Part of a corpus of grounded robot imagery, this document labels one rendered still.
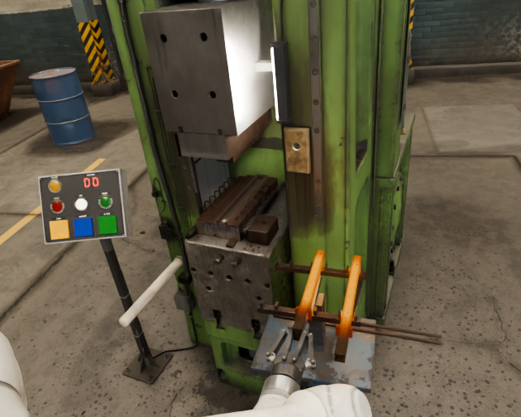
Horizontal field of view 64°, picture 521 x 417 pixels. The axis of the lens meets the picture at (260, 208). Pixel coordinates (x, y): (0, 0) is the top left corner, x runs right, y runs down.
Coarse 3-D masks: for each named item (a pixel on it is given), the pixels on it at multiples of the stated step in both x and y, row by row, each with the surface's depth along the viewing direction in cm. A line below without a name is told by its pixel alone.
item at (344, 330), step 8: (360, 256) 144; (352, 264) 141; (360, 264) 141; (352, 272) 138; (352, 280) 134; (352, 288) 131; (352, 296) 128; (344, 304) 125; (352, 304) 125; (344, 312) 123; (352, 312) 124; (344, 320) 120; (336, 328) 118; (344, 328) 117; (352, 328) 117; (344, 336) 115; (336, 344) 113; (344, 344) 112; (336, 352) 110; (344, 352) 110; (336, 360) 111; (344, 360) 111
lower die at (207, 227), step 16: (240, 176) 203; (256, 176) 197; (224, 192) 191; (240, 192) 187; (256, 192) 186; (208, 208) 179; (224, 208) 176; (240, 208) 175; (256, 208) 178; (208, 224) 170; (224, 224) 166; (240, 224) 165; (240, 240) 167
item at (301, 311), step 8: (320, 256) 142; (320, 264) 138; (312, 272) 135; (320, 272) 138; (312, 280) 131; (312, 288) 128; (304, 296) 125; (312, 296) 124; (304, 304) 121; (296, 312) 120; (304, 312) 117; (296, 320) 114; (296, 328) 112; (296, 336) 113
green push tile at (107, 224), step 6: (102, 216) 170; (108, 216) 170; (114, 216) 170; (102, 222) 170; (108, 222) 170; (114, 222) 170; (102, 228) 170; (108, 228) 170; (114, 228) 170; (102, 234) 170
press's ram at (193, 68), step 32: (256, 0) 143; (160, 32) 134; (192, 32) 130; (224, 32) 126; (256, 32) 146; (160, 64) 140; (192, 64) 136; (224, 64) 131; (256, 64) 147; (160, 96) 147; (192, 96) 142; (224, 96) 137; (256, 96) 153; (192, 128) 149; (224, 128) 143
